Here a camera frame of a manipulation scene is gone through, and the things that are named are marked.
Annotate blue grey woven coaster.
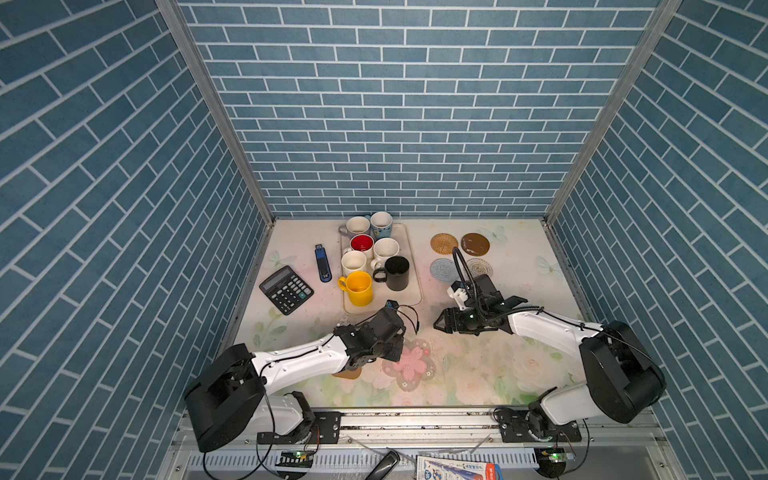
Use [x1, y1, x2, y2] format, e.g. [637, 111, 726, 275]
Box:
[429, 258, 459, 283]

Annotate beige serving tray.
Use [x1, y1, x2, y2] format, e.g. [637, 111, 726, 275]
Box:
[342, 222, 422, 314]

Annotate aluminium front rail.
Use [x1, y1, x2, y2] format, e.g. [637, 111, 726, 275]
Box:
[158, 407, 684, 479]

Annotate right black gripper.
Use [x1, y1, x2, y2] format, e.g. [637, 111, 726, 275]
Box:
[431, 306, 486, 334]

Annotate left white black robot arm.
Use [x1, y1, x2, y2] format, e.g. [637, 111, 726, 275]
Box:
[183, 301, 406, 453]

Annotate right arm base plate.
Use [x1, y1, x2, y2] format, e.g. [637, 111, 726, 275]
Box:
[491, 407, 582, 443]

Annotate white mug grey handle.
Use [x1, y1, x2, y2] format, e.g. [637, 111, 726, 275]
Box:
[338, 216, 371, 238]

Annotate green circuit board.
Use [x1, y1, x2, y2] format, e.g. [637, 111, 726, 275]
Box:
[275, 451, 315, 470]

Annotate blue white printed package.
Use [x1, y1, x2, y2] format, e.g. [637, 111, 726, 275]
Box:
[415, 456, 503, 480]

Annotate white speckled mug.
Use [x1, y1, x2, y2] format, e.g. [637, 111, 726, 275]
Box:
[370, 238, 400, 270]

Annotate dark brown wooden coaster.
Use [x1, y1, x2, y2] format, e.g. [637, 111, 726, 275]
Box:
[460, 232, 490, 257]

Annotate black mug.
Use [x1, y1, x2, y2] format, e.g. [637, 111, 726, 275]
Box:
[372, 255, 410, 291]

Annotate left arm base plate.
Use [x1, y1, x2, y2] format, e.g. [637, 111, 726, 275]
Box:
[257, 411, 342, 445]

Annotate blue stapler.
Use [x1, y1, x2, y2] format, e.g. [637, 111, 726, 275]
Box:
[314, 244, 332, 283]

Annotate red inside mug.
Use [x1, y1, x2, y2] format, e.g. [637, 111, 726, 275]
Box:
[343, 234, 375, 260]

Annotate light blue floral mug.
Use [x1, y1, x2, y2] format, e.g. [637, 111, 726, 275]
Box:
[369, 211, 393, 241]

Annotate brown paw print coaster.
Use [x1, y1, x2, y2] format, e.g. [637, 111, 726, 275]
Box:
[334, 368, 362, 380]

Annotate pink flower coaster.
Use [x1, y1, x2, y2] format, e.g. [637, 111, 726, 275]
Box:
[382, 339, 436, 392]

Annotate cream white mug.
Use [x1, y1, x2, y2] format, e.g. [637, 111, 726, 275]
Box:
[341, 249, 369, 277]

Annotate yellow mug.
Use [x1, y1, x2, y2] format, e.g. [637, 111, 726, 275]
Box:
[338, 271, 374, 307]

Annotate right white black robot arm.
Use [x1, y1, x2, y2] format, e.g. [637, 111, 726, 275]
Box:
[434, 274, 667, 437]

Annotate black calculator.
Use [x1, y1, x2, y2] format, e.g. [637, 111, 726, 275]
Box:
[259, 265, 314, 316]

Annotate black handheld device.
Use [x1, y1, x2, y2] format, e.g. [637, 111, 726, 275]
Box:
[365, 450, 401, 480]

